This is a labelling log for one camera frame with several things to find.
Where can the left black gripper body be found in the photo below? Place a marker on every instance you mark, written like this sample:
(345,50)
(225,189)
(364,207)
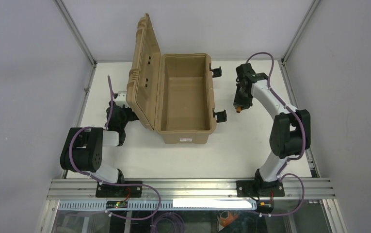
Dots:
(129,116)

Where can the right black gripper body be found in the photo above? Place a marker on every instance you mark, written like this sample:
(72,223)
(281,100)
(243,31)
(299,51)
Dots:
(242,96)

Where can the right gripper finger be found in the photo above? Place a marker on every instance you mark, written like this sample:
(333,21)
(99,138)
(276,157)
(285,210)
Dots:
(247,103)
(237,101)

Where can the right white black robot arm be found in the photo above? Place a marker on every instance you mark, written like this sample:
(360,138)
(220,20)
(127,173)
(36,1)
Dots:
(290,133)

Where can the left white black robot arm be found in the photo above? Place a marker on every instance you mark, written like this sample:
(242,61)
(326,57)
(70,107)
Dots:
(83,148)

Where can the tan plastic tool case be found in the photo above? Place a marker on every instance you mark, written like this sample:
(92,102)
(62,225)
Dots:
(172,94)

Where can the orange object under table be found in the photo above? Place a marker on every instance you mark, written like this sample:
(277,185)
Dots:
(225,218)

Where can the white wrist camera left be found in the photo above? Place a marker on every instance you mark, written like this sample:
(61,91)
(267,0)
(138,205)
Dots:
(120,99)

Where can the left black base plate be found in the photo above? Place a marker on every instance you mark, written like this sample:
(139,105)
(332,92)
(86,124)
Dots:
(118,189)

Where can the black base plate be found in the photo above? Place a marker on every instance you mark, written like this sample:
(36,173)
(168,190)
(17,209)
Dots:
(118,189)
(246,189)

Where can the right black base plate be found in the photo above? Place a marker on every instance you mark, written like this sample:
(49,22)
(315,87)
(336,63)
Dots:
(246,189)

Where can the aluminium mounting rail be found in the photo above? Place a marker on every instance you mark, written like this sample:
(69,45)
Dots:
(221,189)

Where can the white slotted cable duct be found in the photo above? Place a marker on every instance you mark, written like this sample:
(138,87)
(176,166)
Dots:
(151,205)

